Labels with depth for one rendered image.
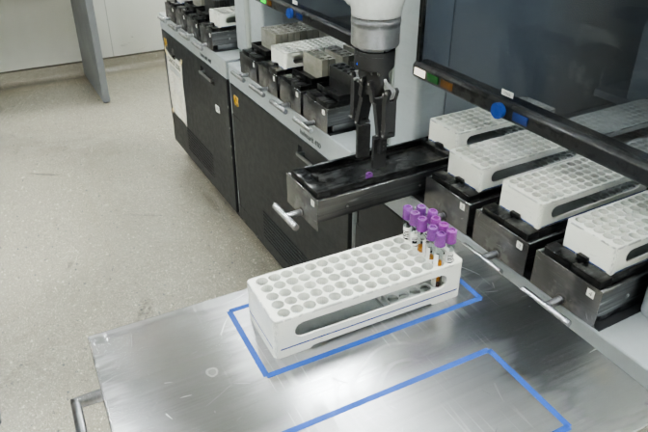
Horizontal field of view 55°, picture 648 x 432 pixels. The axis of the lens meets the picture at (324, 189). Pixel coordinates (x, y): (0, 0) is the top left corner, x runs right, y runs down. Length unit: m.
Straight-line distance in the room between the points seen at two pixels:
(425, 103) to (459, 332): 0.69
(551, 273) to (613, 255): 0.11
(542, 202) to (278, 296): 0.51
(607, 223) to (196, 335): 0.67
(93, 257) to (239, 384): 1.83
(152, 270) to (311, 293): 1.64
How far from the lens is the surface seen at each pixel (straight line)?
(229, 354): 0.85
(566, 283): 1.10
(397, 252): 0.94
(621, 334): 1.10
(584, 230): 1.08
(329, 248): 1.81
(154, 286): 2.37
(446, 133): 1.39
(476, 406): 0.81
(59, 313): 2.35
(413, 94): 1.44
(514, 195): 1.17
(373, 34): 1.12
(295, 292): 0.84
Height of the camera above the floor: 1.41
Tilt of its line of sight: 29 degrees down
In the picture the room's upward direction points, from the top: straight up
